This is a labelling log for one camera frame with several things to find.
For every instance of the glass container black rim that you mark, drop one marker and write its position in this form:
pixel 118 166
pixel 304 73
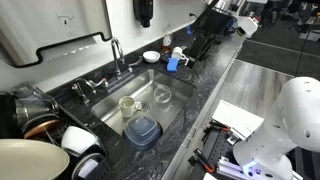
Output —
pixel 88 168

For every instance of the black wall plug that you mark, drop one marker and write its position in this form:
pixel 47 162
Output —
pixel 192 15

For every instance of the chrome faucet lever red dot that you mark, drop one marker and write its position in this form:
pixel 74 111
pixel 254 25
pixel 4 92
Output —
pixel 100 82

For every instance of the black cooking pot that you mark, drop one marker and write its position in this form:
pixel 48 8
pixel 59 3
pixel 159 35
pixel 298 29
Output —
pixel 8 116

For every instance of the black perforated board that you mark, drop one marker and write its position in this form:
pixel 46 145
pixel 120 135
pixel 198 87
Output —
pixel 220 146

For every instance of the white bowl in rack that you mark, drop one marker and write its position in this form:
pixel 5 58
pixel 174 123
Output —
pixel 78 140

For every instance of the steel paper towel dispenser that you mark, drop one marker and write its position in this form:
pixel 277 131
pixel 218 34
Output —
pixel 50 23

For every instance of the black dish rack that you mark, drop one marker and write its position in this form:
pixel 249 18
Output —
pixel 103 163

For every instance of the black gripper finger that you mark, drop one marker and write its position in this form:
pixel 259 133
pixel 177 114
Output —
pixel 210 46
pixel 198 48

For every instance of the cream ceramic mug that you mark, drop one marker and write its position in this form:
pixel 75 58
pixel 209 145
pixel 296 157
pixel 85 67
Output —
pixel 126 106

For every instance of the blue plastic food container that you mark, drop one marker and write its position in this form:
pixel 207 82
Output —
pixel 142 131

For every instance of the amber dish soap bottle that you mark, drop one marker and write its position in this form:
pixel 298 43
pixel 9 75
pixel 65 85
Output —
pixel 167 41

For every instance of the aluminium extrusion bar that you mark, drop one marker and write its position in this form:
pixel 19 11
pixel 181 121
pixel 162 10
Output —
pixel 230 170

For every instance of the black orange clamp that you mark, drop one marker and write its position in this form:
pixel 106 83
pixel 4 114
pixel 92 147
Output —
pixel 204 160

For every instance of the stainless steel sink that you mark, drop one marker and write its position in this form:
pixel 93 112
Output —
pixel 150 81

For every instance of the white printed mug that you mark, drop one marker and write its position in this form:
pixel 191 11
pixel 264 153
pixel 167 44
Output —
pixel 176 52

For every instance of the clear glass bowl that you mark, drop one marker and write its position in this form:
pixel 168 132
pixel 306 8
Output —
pixel 162 94

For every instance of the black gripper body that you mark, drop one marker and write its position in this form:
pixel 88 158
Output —
pixel 216 23

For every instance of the chrome gooseneck faucet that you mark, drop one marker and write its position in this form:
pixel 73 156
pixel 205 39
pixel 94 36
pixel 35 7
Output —
pixel 116 56

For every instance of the white ceramic bowl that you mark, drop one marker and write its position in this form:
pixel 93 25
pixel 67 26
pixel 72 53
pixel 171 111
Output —
pixel 151 56

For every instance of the blue sponge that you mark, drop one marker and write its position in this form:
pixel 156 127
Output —
pixel 172 65

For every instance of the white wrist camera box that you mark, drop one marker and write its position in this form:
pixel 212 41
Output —
pixel 248 26

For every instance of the white flat box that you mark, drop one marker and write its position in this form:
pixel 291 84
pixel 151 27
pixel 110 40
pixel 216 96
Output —
pixel 235 116

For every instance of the copper pan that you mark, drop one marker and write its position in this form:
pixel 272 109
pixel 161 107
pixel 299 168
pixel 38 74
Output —
pixel 41 128

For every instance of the large cream plate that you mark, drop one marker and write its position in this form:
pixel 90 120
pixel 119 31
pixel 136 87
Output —
pixel 30 160

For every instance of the chrome faucet lever blue dot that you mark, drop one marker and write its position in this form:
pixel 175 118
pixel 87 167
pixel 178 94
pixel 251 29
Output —
pixel 135 63

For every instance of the small chrome gooseneck tap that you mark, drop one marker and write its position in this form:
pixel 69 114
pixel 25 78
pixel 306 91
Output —
pixel 87 82

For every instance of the black red hand tool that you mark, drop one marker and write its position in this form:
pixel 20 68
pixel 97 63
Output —
pixel 220 126

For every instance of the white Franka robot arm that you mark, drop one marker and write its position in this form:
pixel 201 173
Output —
pixel 293 116

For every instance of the stainless steel pot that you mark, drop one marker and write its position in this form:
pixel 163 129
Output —
pixel 31 106

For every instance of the metal sink drain strainer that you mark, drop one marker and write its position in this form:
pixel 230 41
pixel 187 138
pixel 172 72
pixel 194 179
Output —
pixel 145 106

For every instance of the black wall soap dispenser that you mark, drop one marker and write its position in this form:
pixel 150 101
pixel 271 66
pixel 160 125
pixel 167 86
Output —
pixel 143 11

